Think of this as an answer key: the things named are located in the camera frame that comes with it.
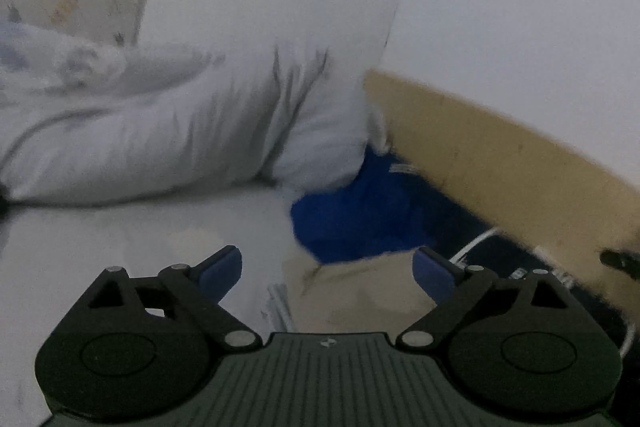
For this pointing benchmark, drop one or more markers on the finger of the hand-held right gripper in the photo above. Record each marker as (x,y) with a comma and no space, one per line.
(620,260)

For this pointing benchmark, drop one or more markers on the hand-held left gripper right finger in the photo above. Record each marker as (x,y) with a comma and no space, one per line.
(432,278)

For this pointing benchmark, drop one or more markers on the light blue tree-print duvet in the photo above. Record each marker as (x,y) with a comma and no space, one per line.
(175,132)

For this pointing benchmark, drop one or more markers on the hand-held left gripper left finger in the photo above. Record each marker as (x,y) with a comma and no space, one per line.
(222,274)

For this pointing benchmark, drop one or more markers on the wooden headboard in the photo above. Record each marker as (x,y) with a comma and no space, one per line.
(525,172)

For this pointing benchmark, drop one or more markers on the beige shirt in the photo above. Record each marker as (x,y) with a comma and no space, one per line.
(360,297)

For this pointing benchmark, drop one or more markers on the blue and navy jacket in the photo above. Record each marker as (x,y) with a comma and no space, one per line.
(360,217)

